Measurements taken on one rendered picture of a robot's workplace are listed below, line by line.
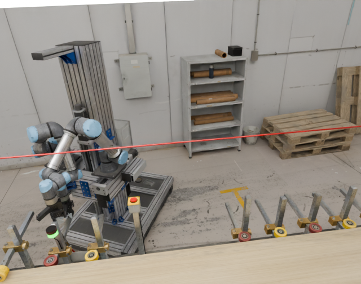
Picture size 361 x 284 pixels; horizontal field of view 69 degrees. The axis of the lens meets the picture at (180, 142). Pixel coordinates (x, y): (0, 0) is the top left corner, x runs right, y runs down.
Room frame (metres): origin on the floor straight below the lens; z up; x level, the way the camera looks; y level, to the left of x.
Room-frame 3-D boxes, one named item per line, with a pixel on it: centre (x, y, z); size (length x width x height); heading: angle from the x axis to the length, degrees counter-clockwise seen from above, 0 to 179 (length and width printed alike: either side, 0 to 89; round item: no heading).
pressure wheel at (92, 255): (1.11, 0.59, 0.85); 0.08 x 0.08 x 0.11
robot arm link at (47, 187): (1.28, 0.83, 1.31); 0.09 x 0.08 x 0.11; 149
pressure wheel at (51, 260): (1.09, 0.84, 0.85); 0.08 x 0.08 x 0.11
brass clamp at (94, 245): (1.22, 0.59, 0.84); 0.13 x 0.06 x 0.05; 96
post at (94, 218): (1.22, 0.56, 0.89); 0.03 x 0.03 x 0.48; 6
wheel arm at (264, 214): (1.44, -0.63, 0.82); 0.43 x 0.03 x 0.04; 6
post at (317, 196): (1.37, -0.93, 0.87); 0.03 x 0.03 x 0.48; 6
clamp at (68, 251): (1.19, 0.83, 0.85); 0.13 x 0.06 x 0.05; 96
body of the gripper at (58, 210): (1.29, 0.82, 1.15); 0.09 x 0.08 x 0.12; 116
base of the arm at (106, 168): (1.89, 0.63, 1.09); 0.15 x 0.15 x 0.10
